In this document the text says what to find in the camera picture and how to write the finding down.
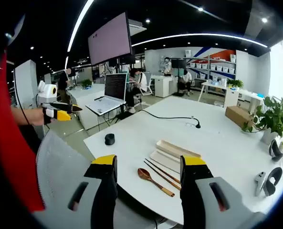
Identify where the white laptop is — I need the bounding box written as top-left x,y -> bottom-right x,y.
85,73 -> 128,117

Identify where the white table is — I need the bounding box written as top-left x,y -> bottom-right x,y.
198,80 -> 228,103

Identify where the black table power cable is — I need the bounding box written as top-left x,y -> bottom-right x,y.
139,109 -> 202,130

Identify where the black round device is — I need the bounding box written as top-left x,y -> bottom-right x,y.
104,133 -> 115,146

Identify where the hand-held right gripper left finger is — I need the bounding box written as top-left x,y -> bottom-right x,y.
35,154 -> 118,229

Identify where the white cabinet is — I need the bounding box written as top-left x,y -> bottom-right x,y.
223,86 -> 240,108

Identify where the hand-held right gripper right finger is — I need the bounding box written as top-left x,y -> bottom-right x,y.
179,155 -> 267,229

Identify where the white worn device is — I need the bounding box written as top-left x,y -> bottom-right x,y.
5,14 -> 26,47

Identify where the white laptop desk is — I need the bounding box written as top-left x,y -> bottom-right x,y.
68,83 -> 124,131

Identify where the large bright window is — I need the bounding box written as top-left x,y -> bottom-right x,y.
267,37 -> 283,102

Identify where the brown wooden spoon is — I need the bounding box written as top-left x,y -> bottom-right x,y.
137,167 -> 176,198

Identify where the small green desk plant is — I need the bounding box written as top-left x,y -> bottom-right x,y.
80,78 -> 94,88

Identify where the white VR controller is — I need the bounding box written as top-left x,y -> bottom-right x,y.
254,171 -> 267,197

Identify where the green potted plant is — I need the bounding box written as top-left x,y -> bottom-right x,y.
241,95 -> 283,145

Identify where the curved ceiling light strip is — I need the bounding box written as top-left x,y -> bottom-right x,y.
131,33 -> 269,49
66,0 -> 96,52

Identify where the grey mesh office chair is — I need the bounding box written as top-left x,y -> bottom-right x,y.
35,130 -> 183,229

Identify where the person in red shirt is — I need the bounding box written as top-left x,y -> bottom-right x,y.
0,52 -> 45,213

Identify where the beige cutlery case base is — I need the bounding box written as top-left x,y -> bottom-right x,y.
155,139 -> 202,159

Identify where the dark wooden chopstick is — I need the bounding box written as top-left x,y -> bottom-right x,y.
143,160 -> 181,191
145,158 -> 181,185

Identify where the beige cutlery case lid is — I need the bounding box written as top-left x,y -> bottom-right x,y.
149,150 -> 182,174

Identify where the white counter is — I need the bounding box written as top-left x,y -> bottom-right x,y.
154,74 -> 178,98

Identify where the row of white storage bins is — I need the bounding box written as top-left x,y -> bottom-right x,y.
184,49 -> 236,81

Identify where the small leafy cabinet plant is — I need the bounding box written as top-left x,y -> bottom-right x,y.
227,78 -> 244,89

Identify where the ceiling air conditioner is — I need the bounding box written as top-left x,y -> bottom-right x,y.
127,19 -> 147,37

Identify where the storage shelf rack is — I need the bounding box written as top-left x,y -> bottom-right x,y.
183,49 -> 237,94

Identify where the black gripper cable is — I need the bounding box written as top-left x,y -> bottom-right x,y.
12,63 -> 30,125

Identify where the large display screen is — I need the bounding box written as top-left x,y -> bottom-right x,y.
87,11 -> 133,66

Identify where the white office chair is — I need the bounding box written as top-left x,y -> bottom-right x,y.
134,72 -> 155,109

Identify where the cardboard box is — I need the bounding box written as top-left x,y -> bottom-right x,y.
225,105 -> 254,129

